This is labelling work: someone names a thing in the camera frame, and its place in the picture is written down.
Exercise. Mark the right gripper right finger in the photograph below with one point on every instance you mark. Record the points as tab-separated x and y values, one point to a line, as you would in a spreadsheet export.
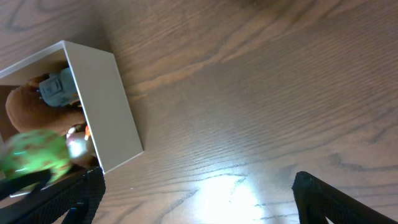
319	202

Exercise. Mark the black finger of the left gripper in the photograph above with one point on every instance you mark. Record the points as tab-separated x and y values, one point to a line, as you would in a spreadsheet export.
38	179

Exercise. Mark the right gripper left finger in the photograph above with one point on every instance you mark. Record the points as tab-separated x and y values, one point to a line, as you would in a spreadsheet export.
77	198

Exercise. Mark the green ball with orange numbers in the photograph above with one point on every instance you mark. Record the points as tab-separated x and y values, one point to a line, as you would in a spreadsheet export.
35	151

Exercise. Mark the white pink toy animal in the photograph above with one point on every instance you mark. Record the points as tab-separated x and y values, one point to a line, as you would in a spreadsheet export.
80	145

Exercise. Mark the brown plush toy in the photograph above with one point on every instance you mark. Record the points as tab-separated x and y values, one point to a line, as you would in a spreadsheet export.
26	111

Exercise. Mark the grey yellow toy truck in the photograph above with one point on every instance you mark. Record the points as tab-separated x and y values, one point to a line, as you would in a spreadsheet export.
59	89

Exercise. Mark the white cardboard box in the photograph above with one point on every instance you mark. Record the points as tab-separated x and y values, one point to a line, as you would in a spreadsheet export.
102	95

